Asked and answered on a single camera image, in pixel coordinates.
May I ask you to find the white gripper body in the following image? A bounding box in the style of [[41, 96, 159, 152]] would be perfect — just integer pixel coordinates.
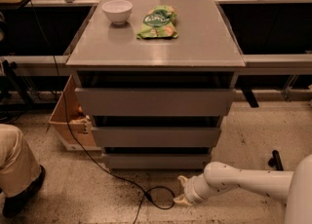
[[184, 174, 215, 205]]

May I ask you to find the grey bottom drawer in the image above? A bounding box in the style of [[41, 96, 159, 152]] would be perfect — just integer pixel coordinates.
[[102, 154, 212, 169]]

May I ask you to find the grey drawer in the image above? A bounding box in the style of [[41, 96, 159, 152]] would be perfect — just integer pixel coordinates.
[[75, 88, 235, 117], [92, 127, 220, 147], [102, 154, 212, 169]]

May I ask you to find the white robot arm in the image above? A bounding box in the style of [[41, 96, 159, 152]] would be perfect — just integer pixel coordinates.
[[174, 155, 312, 224]]

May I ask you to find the grey drawer cabinet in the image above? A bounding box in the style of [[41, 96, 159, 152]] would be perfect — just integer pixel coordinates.
[[67, 0, 245, 155]]

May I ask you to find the grey middle drawer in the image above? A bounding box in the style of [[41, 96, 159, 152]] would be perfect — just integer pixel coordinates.
[[92, 127, 220, 147]]

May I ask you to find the grey top drawer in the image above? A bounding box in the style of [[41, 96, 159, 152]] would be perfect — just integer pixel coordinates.
[[75, 88, 235, 117]]

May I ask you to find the black metal stand leg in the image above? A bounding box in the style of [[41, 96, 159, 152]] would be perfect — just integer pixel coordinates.
[[268, 150, 284, 170]]

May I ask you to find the cardboard box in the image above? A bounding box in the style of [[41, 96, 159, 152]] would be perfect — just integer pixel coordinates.
[[49, 76, 98, 151]]

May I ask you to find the green snack bag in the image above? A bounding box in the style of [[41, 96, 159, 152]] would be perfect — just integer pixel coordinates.
[[136, 5, 178, 39]]

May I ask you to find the beige trouser leg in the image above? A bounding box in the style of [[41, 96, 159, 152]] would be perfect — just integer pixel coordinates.
[[0, 124, 42, 198]]

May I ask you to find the black shoe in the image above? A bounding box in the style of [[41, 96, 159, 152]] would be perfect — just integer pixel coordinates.
[[2, 166, 46, 218]]

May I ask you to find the white ceramic bowl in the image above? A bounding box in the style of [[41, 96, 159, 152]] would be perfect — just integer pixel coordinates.
[[101, 0, 133, 24]]

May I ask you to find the black floor cable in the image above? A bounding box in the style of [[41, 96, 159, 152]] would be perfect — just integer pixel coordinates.
[[13, 0, 176, 224]]

